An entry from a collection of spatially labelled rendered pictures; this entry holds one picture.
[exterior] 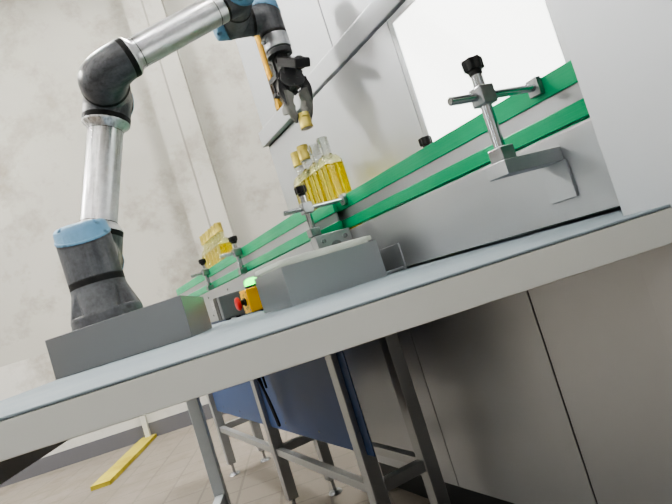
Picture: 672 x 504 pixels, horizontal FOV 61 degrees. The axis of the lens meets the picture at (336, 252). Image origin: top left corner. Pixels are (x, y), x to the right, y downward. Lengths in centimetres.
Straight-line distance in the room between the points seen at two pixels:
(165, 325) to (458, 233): 61
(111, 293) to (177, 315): 16
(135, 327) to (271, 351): 77
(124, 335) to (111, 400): 73
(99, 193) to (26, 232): 380
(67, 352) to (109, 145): 53
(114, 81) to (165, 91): 353
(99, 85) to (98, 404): 105
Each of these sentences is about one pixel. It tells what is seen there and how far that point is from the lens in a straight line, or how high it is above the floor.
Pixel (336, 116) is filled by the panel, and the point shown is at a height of 122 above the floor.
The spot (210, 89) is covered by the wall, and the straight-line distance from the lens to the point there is 513.
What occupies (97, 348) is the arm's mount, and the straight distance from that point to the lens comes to 128.
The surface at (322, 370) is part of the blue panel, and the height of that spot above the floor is 55.
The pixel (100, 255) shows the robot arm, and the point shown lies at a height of 97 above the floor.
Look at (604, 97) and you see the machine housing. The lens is 63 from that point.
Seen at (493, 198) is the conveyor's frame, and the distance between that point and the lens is 99.
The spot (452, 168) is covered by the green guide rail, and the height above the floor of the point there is 90.
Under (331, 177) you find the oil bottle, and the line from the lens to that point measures 150.
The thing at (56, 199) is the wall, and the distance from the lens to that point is 523.
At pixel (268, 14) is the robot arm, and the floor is 152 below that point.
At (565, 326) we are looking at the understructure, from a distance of 126.
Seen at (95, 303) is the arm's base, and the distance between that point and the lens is 129.
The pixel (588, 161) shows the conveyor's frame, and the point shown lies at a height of 82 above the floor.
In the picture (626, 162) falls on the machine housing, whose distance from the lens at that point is 63.
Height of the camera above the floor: 78
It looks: 2 degrees up
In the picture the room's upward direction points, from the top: 17 degrees counter-clockwise
